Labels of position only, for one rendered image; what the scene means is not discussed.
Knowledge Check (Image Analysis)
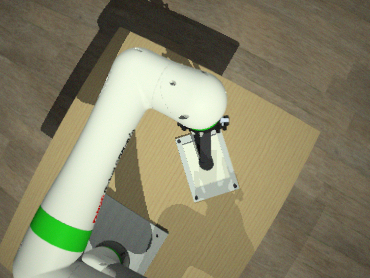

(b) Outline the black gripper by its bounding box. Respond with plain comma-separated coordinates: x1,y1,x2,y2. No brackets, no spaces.
177,115,229,135

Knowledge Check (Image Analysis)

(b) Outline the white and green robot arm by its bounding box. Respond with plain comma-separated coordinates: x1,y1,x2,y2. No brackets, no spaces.
12,47,227,278

